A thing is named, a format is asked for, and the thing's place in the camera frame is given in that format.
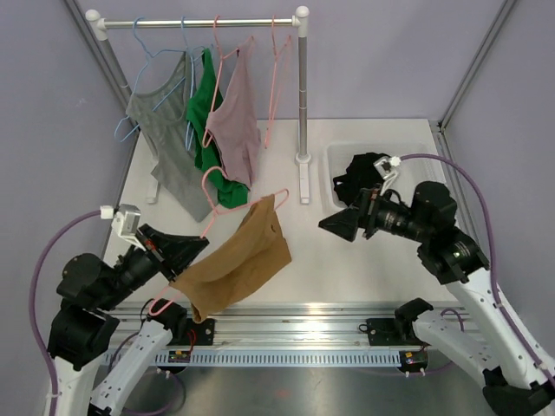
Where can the mauve pink tank top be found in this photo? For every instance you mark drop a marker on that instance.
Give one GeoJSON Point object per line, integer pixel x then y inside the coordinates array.
{"type": "Point", "coordinates": [233, 125]}

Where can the green tank top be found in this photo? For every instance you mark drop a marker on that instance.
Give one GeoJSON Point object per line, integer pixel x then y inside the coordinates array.
{"type": "Point", "coordinates": [230, 194]}

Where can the aluminium front rail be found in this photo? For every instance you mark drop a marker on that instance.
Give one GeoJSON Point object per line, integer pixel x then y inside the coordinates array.
{"type": "Point", "coordinates": [305, 325]}

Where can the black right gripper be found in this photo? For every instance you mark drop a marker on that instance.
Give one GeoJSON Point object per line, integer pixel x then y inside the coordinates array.
{"type": "Point", "coordinates": [345, 223]}

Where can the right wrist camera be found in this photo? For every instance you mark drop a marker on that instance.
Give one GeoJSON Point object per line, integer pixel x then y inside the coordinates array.
{"type": "Point", "coordinates": [388, 168]}

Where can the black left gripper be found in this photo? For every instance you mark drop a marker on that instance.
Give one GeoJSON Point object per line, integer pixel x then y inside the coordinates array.
{"type": "Point", "coordinates": [178, 251]}

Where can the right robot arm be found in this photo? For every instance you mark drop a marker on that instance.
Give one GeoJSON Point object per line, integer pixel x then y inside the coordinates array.
{"type": "Point", "coordinates": [515, 374]}

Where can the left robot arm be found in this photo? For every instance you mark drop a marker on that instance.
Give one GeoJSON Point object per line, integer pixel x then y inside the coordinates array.
{"type": "Point", "coordinates": [82, 330]}

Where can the white plastic laundry basket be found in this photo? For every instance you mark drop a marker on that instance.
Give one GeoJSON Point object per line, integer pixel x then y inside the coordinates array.
{"type": "Point", "coordinates": [403, 177]}

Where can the mustard brown tank top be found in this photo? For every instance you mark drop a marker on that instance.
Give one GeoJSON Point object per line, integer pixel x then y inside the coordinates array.
{"type": "Point", "coordinates": [248, 260]}

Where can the metal clothes rack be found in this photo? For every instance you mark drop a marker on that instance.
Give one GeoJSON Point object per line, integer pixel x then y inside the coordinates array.
{"type": "Point", "coordinates": [300, 20]}

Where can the black tank top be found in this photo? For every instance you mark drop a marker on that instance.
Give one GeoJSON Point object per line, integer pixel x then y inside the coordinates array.
{"type": "Point", "coordinates": [360, 173]}

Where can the pink hanger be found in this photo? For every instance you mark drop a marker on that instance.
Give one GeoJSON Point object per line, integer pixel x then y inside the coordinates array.
{"type": "Point", "coordinates": [217, 86]}
{"type": "Point", "coordinates": [208, 229]}
{"type": "Point", "coordinates": [282, 56]}

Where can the white slotted cable duct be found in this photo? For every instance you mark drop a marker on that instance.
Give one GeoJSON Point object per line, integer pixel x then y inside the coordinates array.
{"type": "Point", "coordinates": [207, 357]}

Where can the grey tank top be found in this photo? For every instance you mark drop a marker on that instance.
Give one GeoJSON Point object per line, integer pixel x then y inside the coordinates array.
{"type": "Point", "coordinates": [161, 116]}

